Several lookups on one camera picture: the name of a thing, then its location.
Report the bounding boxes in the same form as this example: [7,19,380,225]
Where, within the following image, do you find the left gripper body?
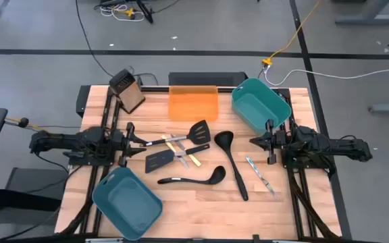
[108,121,136,169]

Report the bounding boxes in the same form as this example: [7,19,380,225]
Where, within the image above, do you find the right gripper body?
[265,119,297,165]

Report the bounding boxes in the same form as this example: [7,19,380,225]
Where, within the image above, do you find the black slotted turner black handle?
[145,143,211,174]

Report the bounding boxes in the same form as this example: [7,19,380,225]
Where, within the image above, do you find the large black ladle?
[213,130,250,202]

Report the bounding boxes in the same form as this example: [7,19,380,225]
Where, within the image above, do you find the black slotted spatula steel handle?
[139,119,212,148]

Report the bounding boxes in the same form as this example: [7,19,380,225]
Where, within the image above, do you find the light teal plastic bin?
[231,78,292,136]

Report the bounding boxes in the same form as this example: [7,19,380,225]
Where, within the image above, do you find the dark teal plastic bin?
[91,166,164,241]

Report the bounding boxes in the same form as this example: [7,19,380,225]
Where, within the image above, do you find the small black ladle white label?
[157,165,227,186]

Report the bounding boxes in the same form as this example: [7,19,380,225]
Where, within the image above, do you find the black side panel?
[76,84,92,118]

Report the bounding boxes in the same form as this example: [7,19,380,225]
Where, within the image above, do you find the orange translucent plastic tray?
[167,85,219,123]

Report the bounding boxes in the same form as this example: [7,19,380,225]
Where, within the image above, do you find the black perforated metal box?
[168,71,249,87]

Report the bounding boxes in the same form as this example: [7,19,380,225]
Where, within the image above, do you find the black cart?
[0,167,70,242]

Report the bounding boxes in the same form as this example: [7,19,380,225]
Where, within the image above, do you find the grey desk leg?
[334,0,389,26]

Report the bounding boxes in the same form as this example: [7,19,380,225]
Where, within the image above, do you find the metal box grater black handle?
[109,68,146,114]

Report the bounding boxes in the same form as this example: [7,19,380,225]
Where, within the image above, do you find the black aluminium rig frame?
[59,84,342,239]

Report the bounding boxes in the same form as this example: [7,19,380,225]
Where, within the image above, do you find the yellow power cable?
[261,0,322,67]

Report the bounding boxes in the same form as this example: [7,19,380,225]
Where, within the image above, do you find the white floor cable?
[263,62,389,87]

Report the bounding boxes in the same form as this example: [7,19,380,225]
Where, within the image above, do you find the long black cable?
[75,0,114,78]

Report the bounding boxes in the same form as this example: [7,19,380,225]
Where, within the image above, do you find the white cable bundle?
[99,3,146,23]

